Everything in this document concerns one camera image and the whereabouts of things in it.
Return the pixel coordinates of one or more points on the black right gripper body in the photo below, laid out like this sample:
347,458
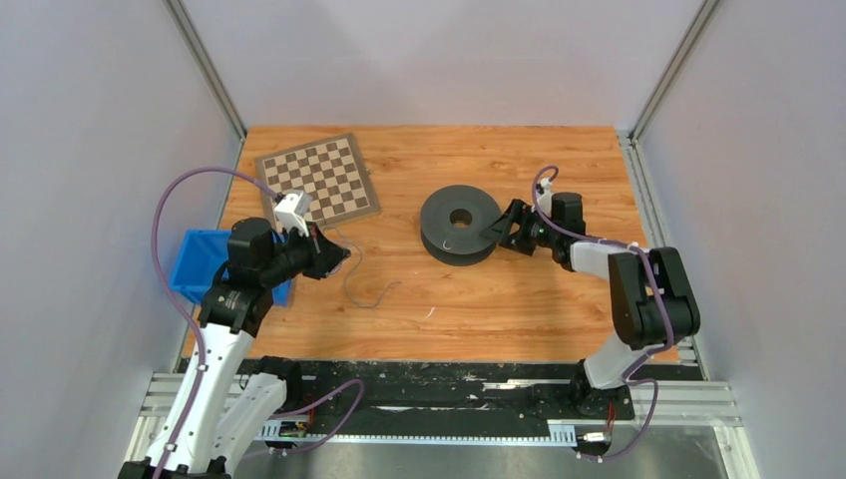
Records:
534,231

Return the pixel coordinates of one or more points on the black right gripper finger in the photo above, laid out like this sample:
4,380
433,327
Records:
513,215
498,232

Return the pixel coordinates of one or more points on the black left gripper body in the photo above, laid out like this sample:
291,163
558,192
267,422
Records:
295,253

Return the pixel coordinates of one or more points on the black perforated cable spool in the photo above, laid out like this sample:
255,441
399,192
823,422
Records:
452,222

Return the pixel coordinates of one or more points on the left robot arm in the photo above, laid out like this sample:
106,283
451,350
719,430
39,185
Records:
202,437

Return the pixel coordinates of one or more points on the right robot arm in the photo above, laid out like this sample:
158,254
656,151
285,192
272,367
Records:
652,302

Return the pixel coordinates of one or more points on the wooden chessboard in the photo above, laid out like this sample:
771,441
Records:
331,171

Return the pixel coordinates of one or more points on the blue plastic bin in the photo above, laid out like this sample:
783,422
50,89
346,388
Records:
202,254

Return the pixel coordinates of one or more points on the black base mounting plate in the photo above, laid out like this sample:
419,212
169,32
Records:
448,399

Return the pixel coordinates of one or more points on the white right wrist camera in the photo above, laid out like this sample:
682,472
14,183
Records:
544,196

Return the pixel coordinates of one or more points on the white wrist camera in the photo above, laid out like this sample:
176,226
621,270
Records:
290,211
544,196

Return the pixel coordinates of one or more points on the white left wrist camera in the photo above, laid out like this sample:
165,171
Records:
290,211

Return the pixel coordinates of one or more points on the aluminium frame rail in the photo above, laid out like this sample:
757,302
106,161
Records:
657,404

